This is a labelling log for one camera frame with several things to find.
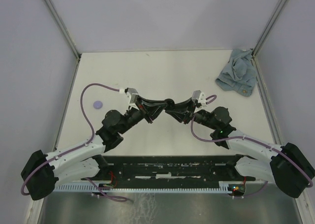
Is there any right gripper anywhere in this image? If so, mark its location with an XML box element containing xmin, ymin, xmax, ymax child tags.
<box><xmin>165</xmin><ymin>97</ymin><xmax>217</xmax><ymax>130</ymax></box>

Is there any aluminium frame post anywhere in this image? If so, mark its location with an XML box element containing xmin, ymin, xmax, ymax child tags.
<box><xmin>252</xmin><ymin>0</ymin><xmax>296</xmax><ymax>57</ymax></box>
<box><xmin>36</xmin><ymin>0</ymin><xmax>82</xmax><ymax>61</ymax></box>

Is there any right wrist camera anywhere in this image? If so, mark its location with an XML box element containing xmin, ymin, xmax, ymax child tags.
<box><xmin>191</xmin><ymin>90</ymin><xmax>207</xmax><ymax>108</ymax></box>

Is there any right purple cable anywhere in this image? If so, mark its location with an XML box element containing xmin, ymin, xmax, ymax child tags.
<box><xmin>190</xmin><ymin>95</ymin><xmax>314</xmax><ymax>197</ymax></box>

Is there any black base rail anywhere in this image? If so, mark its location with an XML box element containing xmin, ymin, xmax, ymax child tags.
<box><xmin>91</xmin><ymin>155</ymin><xmax>255</xmax><ymax>190</ymax></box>

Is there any blue denim cloth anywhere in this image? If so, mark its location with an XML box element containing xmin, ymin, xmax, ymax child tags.
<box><xmin>215</xmin><ymin>49</ymin><xmax>257</xmax><ymax>97</ymax></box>

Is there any white cable duct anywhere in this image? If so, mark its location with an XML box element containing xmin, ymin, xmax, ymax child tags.
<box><xmin>54</xmin><ymin>181</ymin><xmax>233</xmax><ymax>194</ymax></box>

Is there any right aluminium frame post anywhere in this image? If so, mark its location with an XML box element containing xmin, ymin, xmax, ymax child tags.
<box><xmin>252</xmin><ymin>0</ymin><xmax>296</xmax><ymax>57</ymax></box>

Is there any left aluminium frame post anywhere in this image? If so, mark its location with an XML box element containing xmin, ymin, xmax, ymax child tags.
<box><xmin>36</xmin><ymin>0</ymin><xmax>82</xmax><ymax>61</ymax></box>

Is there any purple cable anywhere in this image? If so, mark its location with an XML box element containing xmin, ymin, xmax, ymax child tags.
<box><xmin>190</xmin><ymin>95</ymin><xmax>314</xmax><ymax>197</ymax></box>
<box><xmin>20</xmin><ymin>83</ymin><xmax>124</xmax><ymax>201</ymax></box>

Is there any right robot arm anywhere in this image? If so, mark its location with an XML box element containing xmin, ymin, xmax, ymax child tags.
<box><xmin>165</xmin><ymin>96</ymin><xmax>315</xmax><ymax>198</ymax></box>

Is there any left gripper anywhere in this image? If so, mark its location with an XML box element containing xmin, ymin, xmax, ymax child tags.
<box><xmin>118</xmin><ymin>95</ymin><xmax>168</xmax><ymax>134</ymax></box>

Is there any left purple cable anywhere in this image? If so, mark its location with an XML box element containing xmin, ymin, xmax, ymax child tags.
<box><xmin>20</xmin><ymin>83</ymin><xmax>124</xmax><ymax>201</ymax></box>

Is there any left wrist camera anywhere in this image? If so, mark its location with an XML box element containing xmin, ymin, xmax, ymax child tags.
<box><xmin>119</xmin><ymin>88</ymin><xmax>139</xmax><ymax>110</ymax></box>

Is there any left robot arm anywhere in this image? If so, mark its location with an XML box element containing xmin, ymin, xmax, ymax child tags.
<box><xmin>21</xmin><ymin>94</ymin><xmax>174</xmax><ymax>200</ymax></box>

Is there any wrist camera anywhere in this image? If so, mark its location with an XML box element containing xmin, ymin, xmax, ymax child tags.
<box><xmin>119</xmin><ymin>88</ymin><xmax>139</xmax><ymax>110</ymax></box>
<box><xmin>191</xmin><ymin>90</ymin><xmax>207</xmax><ymax>108</ymax></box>

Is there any black earbud charging case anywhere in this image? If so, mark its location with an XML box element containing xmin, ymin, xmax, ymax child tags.
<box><xmin>164</xmin><ymin>98</ymin><xmax>175</xmax><ymax>110</ymax></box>

